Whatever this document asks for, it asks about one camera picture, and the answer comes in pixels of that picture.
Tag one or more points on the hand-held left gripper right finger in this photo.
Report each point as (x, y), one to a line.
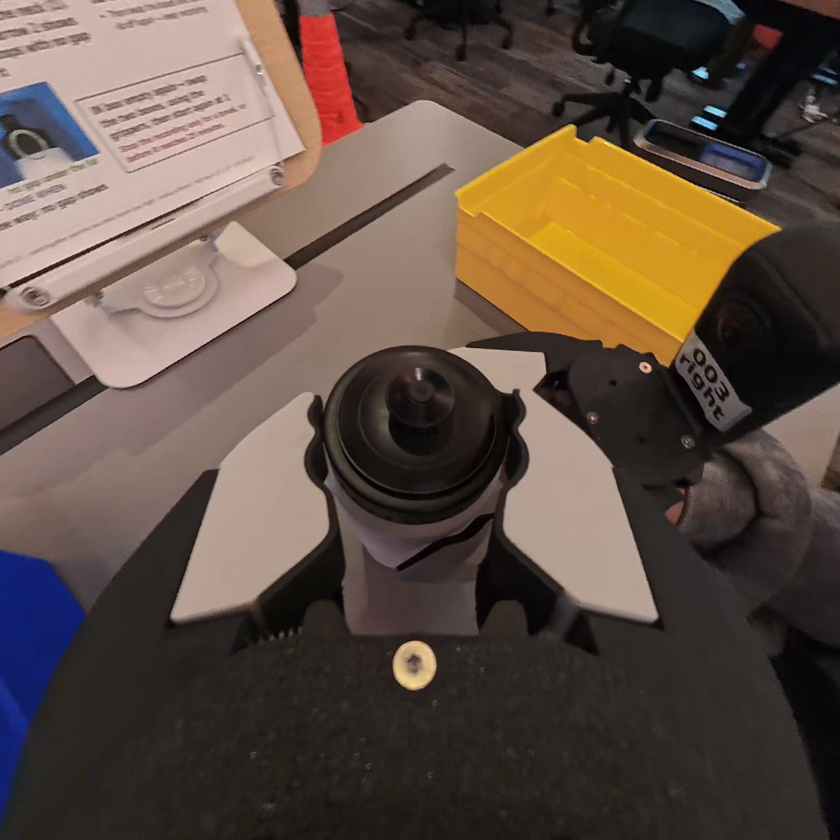
(571, 518)

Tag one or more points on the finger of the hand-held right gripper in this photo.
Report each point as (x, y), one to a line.
(512, 367)
(459, 558)

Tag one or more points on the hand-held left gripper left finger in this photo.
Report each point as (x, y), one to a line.
(262, 518)

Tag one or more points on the white plastic bottle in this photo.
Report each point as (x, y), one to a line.
(380, 531)

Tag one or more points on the yellow plastic bin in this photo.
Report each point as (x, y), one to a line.
(525, 262)

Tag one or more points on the black bottle lid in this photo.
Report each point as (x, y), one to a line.
(420, 426)

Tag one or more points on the blue plastic bin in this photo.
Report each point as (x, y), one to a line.
(33, 623)

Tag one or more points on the person's right hand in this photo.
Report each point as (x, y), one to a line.
(676, 512)

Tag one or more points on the grey floor tray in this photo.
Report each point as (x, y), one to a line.
(702, 157)

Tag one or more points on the orange traffic cone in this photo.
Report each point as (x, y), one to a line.
(328, 85)

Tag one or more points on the black office chair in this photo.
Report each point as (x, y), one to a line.
(656, 33)
(459, 19)

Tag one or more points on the wooden clipboard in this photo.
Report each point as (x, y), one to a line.
(289, 65)

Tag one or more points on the instruction sheet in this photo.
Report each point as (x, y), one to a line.
(131, 65)

